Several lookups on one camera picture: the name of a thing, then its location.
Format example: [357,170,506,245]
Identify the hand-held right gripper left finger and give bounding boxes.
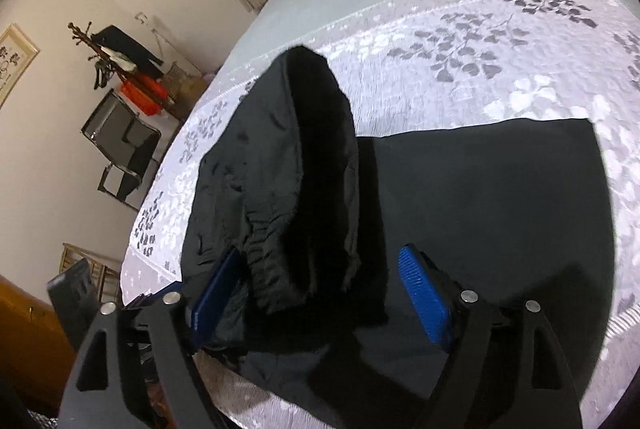
[57,246,248,429]

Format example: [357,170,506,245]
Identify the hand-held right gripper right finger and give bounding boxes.
[398,243,585,429]

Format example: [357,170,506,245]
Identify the black pants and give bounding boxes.
[180,44,616,415]

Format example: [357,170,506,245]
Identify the wooden slatted rack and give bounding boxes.
[60,241,123,305]

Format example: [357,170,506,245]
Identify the wooden cabinet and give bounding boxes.
[0,274,77,416]

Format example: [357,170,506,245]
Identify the wicker basket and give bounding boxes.
[162,61,208,118]

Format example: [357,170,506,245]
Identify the orange bag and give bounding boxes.
[119,76,168,116]

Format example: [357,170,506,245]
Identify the hanging black garment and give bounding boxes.
[92,25,165,80]

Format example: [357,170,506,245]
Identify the wooden coat rack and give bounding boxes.
[67,21,171,110]

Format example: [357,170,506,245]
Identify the black metal frame chair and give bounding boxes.
[80,89,163,212]

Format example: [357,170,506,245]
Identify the framed wall picture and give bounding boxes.
[0,23,41,110]

